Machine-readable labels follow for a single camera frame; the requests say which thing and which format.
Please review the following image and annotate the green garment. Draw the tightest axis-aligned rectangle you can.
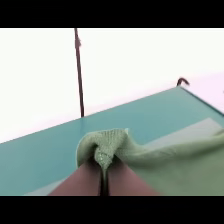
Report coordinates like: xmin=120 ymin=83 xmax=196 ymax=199
xmin=75 ymin=127 xmax=224 ymax=197

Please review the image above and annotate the thin dark pole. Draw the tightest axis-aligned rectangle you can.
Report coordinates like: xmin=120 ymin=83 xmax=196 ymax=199
xmin=73 ymin=27 xmax=86 ymax=118

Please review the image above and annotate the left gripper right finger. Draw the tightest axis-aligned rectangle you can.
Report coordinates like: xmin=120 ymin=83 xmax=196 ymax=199
xmin=105 ymin=155 xmax=160 ymax=197

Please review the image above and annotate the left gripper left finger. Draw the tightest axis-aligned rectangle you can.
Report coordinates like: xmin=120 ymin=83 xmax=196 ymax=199
xmin=49 ymin=158 xmax=103 ymax=197

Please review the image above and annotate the black cable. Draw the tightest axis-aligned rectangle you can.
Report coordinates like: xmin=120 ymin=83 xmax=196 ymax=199
xmin=176 ymin=76 xmax=191 ymax=88

